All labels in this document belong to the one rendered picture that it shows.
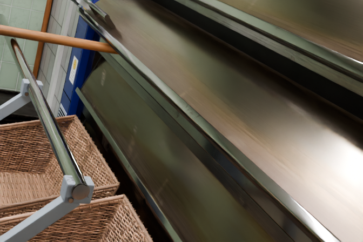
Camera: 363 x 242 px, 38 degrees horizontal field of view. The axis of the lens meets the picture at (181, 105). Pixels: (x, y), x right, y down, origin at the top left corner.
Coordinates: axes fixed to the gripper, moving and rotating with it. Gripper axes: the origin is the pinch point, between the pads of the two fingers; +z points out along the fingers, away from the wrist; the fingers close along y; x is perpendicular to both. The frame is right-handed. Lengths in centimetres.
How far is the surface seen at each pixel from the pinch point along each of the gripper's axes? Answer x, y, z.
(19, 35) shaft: 30.4, -19.3, 11.6
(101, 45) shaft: 12.3, -6.9, 24.7
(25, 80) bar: 42, -39, 41
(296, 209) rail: 35, -67, 110
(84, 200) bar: 54, -62, 84
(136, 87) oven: 15.2, -4.6, 43.4
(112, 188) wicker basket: 41, 6, 57
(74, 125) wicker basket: 30.6, 32.1, 17.5
